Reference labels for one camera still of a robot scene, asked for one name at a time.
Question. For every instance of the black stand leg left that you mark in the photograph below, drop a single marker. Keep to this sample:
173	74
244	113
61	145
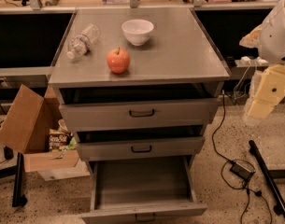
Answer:
19	198

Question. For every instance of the grey middle drawer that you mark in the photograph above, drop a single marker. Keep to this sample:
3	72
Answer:
138	149

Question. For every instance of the red apple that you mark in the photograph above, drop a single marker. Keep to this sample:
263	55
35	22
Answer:
118	60

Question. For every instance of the snack bag in box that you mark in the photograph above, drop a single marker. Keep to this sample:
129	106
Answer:
58	140

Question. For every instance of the white power strip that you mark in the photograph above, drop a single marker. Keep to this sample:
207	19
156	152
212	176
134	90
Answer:
249	60

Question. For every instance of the grey top drawer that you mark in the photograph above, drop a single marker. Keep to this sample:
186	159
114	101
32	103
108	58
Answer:
135	115

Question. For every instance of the white ceramic bowl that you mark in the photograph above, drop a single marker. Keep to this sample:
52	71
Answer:
137	32

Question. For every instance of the grey drawer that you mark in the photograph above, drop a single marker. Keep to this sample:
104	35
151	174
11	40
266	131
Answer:
138	149
141	191
135	115

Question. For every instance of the grey metal drawer cabinet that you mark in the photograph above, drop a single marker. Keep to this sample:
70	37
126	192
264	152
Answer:
178	62

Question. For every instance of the brown cardboard box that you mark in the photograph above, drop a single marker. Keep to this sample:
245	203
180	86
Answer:
26	129

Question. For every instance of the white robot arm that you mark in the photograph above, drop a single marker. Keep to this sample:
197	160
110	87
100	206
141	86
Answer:
271	43

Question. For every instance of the black floor stand bar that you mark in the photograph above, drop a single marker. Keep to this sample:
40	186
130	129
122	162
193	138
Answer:
270	176

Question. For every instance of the clear plastic water bottle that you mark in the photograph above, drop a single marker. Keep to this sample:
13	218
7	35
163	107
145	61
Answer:
83	42

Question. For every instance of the grey bottom drawer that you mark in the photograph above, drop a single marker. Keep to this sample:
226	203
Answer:
141	191

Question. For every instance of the black power adapter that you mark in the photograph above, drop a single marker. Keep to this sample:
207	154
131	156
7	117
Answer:
242	171

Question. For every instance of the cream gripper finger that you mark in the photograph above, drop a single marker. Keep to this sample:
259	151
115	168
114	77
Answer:
267	90
251	40

